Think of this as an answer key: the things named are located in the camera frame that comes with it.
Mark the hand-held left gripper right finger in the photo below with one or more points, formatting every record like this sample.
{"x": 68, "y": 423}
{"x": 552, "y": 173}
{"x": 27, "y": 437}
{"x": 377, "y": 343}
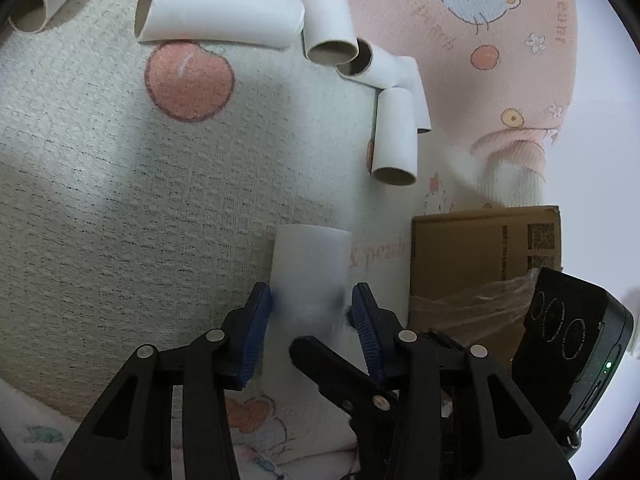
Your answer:
{"x": 367, "y": 332}

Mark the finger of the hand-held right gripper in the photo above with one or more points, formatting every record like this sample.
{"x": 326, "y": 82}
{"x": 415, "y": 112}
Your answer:
{"x": 330, "y": 365}

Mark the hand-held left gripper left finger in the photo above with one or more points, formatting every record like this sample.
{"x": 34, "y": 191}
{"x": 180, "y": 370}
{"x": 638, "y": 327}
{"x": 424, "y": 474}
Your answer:
{"x": 257, "y": 332}

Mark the brown cardboard box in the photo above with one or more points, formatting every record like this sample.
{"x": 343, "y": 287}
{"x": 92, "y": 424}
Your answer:
{"x": 465, "y": 250}

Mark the white printed bedsheet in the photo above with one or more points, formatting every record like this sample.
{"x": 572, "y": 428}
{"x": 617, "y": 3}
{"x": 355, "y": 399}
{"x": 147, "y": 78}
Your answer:
{"x": 280, "y": 435}

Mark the clear plastic film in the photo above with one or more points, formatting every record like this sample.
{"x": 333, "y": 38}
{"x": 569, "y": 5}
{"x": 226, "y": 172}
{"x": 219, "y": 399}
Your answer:
{"x": 475, "y": 300}

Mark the pink printed blanket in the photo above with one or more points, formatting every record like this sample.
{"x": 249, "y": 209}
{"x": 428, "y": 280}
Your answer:
{"x": 100, "y": 210}

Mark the long white cardboard tube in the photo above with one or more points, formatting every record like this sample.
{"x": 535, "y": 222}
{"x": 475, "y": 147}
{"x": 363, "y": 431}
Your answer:
{"x": 215, "y": 10}

